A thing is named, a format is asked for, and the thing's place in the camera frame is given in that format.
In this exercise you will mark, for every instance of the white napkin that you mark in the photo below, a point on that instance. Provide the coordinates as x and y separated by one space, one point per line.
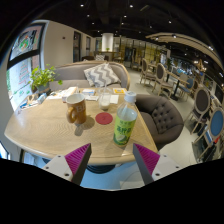
114 99

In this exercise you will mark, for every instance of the group of ceiling lights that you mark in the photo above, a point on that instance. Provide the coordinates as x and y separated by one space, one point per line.
131 6

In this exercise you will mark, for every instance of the yellow card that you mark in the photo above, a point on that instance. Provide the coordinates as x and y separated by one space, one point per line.
119 91

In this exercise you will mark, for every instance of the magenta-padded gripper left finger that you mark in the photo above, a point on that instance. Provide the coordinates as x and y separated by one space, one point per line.
77 160

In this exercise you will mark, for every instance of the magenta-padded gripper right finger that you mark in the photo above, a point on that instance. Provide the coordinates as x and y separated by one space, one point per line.
146 159

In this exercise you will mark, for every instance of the white open magazine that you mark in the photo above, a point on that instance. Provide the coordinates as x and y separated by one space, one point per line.
65 92

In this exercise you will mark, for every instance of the blue tissue pack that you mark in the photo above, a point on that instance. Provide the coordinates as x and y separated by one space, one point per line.
41 98

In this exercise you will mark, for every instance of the grey upholstered sofa bench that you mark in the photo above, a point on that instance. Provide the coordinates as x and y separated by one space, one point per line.
71 71

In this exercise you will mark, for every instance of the green potted plant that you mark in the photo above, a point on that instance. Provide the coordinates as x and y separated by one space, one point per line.
42 77

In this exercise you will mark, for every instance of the white blue leaflet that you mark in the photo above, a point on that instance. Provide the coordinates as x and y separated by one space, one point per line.
88 91

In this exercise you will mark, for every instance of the tan ceramic mug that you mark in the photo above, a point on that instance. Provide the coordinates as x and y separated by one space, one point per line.
77 110

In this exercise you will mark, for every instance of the flat round red coaster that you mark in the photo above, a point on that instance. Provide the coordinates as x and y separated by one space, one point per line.
104 118

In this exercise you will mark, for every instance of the clear green-labelled drink bottle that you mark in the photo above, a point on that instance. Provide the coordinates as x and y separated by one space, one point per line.
124 126

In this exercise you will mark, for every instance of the clear plastic cup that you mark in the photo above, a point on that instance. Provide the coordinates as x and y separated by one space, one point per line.
105 102

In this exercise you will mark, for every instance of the grey tufted armchair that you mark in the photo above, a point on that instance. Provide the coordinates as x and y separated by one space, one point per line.
163 116

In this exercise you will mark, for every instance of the grey white chevron cushion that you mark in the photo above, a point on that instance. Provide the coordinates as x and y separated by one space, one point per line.
101 75

